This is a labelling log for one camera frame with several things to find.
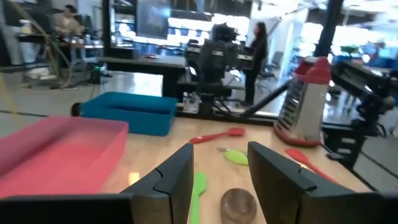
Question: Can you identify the pink translucent plastic bin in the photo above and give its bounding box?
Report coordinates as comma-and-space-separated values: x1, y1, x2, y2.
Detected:
0, 116, 129, 199

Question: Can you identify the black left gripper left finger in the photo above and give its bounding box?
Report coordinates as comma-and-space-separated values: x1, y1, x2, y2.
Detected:
121, 142, 195, 224

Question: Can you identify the dark long table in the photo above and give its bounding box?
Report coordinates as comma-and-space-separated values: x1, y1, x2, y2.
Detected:
98, 55, 187, 98

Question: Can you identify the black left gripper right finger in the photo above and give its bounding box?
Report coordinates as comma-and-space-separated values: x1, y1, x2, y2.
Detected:
248, 141, 355, 224

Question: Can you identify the black box with green light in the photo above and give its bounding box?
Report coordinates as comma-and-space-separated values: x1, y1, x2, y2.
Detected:
89, 64, 103, 85

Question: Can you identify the grey office chair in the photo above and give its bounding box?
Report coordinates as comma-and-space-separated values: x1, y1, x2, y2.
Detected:
260, 51, 284, 85

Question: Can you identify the dark wall screen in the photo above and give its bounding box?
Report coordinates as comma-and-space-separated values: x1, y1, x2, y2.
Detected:
136, 0, 172, 40

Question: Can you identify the black monitor stand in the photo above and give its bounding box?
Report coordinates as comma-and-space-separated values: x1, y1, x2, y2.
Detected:
313, 0, 345, 58

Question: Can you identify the cluttered background desk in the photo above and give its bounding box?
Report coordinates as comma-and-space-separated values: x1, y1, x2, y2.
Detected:
15, 32, 105, 68

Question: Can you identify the green plastic spoon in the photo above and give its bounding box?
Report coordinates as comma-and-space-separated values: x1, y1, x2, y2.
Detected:
216, 147, 249, 166

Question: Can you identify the red silicone spatula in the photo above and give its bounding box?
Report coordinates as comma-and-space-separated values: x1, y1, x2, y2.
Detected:
285, 148, 340, 184

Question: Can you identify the green silicone spatula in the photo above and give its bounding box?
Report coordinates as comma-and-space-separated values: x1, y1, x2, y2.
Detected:
188, 170, 207, 224

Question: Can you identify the black background robot station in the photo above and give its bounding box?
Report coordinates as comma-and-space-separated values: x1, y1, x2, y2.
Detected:
185, 23, 254, 97

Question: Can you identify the red and steel box grater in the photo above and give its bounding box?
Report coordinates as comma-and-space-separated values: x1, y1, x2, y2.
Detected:
273, 56, 332, 148

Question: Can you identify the black building pillar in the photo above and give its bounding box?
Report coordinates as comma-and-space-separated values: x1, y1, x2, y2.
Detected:
101, 0, 113, 57

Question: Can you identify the person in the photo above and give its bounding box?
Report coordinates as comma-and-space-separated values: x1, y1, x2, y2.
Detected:
51, 4, 85, 38
243, 21, 269, 106

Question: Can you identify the red plastic spoon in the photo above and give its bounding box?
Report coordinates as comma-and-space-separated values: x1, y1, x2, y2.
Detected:
189, 126, 246, 145

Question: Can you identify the blue plastic bin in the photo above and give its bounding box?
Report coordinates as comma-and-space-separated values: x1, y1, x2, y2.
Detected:
79, 91, 178, 137

